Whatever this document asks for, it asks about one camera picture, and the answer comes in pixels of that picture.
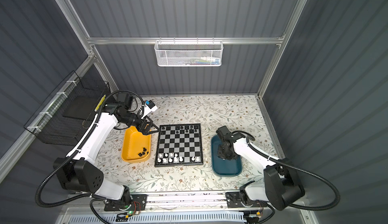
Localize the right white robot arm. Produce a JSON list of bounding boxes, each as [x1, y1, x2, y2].
[[216, 126, 305, 210]]

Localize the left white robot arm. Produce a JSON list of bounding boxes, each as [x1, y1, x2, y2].
[[54, 90, 159, 205]]

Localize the black pieces in yellow tray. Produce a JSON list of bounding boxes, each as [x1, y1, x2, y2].
[[138, 147, 149, 157]]

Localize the black white chess board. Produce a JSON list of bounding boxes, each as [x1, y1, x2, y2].
[[155, 124, 204, 167]]

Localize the teal plastic tray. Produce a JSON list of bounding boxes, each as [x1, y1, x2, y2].
[[211, 135, 243, 177]]

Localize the yellow plastic tray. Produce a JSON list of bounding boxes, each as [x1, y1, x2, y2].
[[121, 126, 152, 163]]

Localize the yellow marker pen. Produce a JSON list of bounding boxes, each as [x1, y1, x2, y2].
[[94, 94, 106, 112]]

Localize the black foam pad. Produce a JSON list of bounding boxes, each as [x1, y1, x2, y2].
[[62, 96, 100, 120]]

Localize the markers in white basket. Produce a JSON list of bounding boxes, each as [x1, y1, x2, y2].
[[181, 56, 221, 66]]

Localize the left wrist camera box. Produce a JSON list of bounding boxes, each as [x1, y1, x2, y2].
[[142, 100, 158, 118]]

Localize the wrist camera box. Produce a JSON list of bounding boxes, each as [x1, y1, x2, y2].
[[142, 100, 158, 118], [216, 126, 233, 142]]

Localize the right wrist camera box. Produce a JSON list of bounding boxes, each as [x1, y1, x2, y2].
[[216, 126, 233, 142]]

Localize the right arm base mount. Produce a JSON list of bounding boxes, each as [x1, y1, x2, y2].
[[225, 192, 263, 208]]

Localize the aluminium front rail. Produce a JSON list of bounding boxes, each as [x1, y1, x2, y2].
[[57, 190, 305, 220]]

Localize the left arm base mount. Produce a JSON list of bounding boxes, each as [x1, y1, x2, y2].
[[104, 194, 148, 211]]

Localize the white wire mesh basket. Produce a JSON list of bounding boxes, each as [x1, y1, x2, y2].
[[154, 40, 224, 67]]

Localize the black wire mesh basket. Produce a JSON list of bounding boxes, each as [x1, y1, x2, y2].
[[24, 71, 110, 146]]

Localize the right black corrugated cable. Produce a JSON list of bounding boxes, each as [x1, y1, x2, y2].
[[232, 129, 342, 211]]

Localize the black corrugated cable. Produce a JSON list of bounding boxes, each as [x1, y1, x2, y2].
[[34, 90, 145, 208], [232, 129, 342, 211]]

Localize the left black corrugated cable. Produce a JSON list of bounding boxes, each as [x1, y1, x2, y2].
[[34, 90, 145, 208]]

